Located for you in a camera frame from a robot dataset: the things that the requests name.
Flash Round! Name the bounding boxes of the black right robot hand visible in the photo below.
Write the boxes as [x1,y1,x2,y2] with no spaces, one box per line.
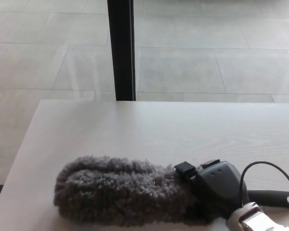
[173,159,250,220]

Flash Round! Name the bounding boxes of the grey fluffy microfibre duster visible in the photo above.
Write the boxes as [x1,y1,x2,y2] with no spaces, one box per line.
[53,155,289,227]

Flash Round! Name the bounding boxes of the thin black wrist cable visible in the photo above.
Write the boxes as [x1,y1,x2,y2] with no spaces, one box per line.
[239,161,289,208]

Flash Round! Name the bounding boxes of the black vertical window frame post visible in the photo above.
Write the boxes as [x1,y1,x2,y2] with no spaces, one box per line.
[107,0,137,101]

